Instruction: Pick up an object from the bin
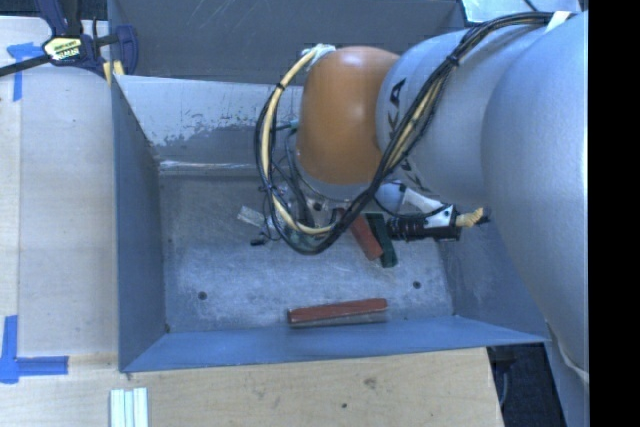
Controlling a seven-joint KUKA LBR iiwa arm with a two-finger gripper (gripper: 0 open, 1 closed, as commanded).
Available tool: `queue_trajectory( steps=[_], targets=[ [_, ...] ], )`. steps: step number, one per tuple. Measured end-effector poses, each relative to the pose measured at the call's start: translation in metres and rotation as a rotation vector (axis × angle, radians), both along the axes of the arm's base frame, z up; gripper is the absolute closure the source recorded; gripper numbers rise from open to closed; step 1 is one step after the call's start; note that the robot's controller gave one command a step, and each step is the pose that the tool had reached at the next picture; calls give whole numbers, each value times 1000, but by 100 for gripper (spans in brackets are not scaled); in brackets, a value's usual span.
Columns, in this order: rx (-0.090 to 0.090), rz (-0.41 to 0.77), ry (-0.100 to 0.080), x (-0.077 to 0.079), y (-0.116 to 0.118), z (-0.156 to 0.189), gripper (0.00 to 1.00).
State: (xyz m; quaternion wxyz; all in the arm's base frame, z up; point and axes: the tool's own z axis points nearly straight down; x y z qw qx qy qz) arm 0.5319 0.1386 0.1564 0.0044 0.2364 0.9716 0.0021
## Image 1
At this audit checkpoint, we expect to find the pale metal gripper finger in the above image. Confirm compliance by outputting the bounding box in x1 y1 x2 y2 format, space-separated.
249 223 284 247
236 205 271 227

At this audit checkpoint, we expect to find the dark green flat block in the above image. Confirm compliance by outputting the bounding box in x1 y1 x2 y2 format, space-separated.
364 211 400 269

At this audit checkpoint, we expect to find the red-brown flat block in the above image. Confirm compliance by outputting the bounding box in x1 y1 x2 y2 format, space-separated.
335 208 384 262
286 297 390 329

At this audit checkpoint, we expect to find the grey metal bin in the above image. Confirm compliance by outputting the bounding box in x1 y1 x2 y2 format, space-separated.
105 0 552 374

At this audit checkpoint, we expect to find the black cylinder on white bracket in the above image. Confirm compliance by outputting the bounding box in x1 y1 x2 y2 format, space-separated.
374 182 492 244

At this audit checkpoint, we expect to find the pale wood flat board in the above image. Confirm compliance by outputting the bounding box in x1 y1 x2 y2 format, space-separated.
17 63 120 360

